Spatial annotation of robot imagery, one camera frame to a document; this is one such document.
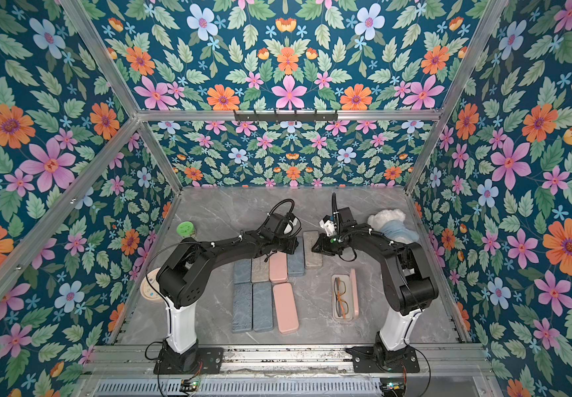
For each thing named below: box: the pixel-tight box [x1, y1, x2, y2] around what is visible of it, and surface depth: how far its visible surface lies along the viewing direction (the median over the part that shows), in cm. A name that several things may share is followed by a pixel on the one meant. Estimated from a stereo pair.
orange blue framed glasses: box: [333, 277, 350, 320], surface depth 86 cm
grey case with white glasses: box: [231, 282, 253, 334], surface depth 84 cm
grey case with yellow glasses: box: [252, 281, 274, 332], surface depth 84 cm
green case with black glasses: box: [302, 230, 324, 270], surface depth 95 cm
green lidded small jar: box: [176, 220, 196, 238], surface depth 102 cm
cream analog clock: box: [140, 267, 167, 302], surface depth 86 cm
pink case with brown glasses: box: [268, 252, 289, 283], surface depth 91 cm
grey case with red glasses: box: [233, 258, 253, 284], surface depth 90 cm
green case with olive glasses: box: [287, 241, 306, 277], surface depth 93 cm
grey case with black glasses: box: [251, 253, 270, 283], surface depth 91 cm
